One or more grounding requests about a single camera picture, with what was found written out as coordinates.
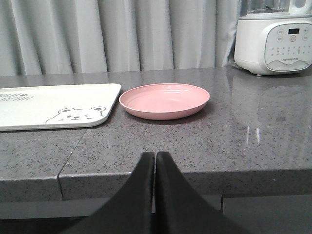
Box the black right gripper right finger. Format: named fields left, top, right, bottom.
left=155, top=152, right=248, bottom=234

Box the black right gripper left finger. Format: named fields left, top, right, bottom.
left=62, top=152, right=155, bottom=234

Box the pink round plate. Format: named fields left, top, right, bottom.
left=119, top=83, right=210, bottom=120

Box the cream bear serving tray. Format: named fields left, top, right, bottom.
left=0, top=83, right=121, bottom=131

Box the grey stone countertop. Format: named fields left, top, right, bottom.
left=0, top=66, right=312, bottom=202

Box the white pleated curtain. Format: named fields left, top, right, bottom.
left=0, top=0, right=259, bottom=76

